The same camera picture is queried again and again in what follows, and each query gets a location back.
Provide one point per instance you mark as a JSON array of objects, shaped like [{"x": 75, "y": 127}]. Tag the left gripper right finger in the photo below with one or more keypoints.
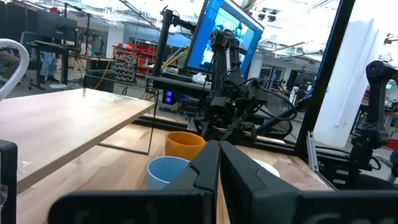
[{"x": 280, "y": 205}]

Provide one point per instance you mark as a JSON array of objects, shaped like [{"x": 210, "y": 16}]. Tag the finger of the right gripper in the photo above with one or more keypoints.
[
  {"x": 239, "y": 137},
  {"x": 228, "y": 137}
]

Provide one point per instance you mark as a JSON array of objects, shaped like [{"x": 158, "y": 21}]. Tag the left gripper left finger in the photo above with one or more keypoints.
[{"x": 186, "y": 205}]

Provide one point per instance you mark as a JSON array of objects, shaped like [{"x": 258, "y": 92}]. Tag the light blue mug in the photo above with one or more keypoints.
[{"x": 158, "y": 174}]

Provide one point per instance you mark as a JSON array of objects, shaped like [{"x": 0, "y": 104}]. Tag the orange cup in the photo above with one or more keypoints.
[{"x": 183, "y": 147}]

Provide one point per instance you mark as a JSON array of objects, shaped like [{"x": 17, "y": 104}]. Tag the blue white floral mug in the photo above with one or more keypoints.
[{"x": 25, "y": 60}]

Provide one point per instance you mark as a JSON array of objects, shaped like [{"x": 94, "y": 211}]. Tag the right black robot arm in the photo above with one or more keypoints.
[{"x": 228, "y": 62}]

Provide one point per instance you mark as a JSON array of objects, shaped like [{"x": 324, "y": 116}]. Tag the background black robot arm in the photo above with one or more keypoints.
[{"x": 376, "y": 102}]

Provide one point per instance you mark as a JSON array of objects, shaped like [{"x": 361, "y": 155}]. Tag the wooden shelf with black legs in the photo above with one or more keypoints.
[{"x": 62, "y": 124}]

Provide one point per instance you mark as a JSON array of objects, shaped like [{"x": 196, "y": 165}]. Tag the white crumpled paper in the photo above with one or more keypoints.
[{"x": 199, "y": 77}]

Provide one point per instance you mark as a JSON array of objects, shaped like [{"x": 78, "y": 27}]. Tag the black computer desk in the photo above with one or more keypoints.
[{"x": 180, "y": 85}]

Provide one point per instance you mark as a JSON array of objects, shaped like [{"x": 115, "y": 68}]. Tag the black box purple lights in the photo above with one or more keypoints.
[{"x": 168, "y": 97}]

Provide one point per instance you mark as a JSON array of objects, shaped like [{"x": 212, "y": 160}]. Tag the black control box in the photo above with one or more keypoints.
[{"x": 339, "y": 174}]

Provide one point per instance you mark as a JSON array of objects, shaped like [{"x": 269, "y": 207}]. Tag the monitor with blue screen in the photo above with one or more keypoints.
[{"x": 224, "y": 31}]

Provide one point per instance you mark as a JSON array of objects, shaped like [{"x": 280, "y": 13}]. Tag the black monitor pole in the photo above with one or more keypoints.
[{"x": 163, "y": 43}]

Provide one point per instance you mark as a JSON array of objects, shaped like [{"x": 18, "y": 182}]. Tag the red storage shelves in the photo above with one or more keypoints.
[{"x": 143, "y": 56}]

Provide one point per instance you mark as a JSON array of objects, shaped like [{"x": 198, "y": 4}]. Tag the grey parts rack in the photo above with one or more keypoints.
[{"x": 124, "y": 68}]

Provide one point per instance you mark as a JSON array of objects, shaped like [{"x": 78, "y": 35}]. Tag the black cabinet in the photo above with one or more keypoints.
[{"x": 99, "y": 77}]

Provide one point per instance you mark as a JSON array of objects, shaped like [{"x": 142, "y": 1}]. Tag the person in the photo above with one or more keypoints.
[{"x": 49, "y": 62}]

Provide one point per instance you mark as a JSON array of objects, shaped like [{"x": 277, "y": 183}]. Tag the black standing desk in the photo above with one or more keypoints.
[{"x": 49, "y": 46}]

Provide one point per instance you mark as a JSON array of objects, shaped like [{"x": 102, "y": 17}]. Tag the black monitor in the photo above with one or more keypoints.
[{"x": 57, "y": 25}]

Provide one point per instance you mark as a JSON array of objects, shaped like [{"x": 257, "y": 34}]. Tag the silver metal bracket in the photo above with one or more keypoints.
[{"x": 312, "y": 152}]

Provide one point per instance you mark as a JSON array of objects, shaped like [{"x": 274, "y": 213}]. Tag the black table frame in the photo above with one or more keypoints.
[{"x": 323, "y": 77}]

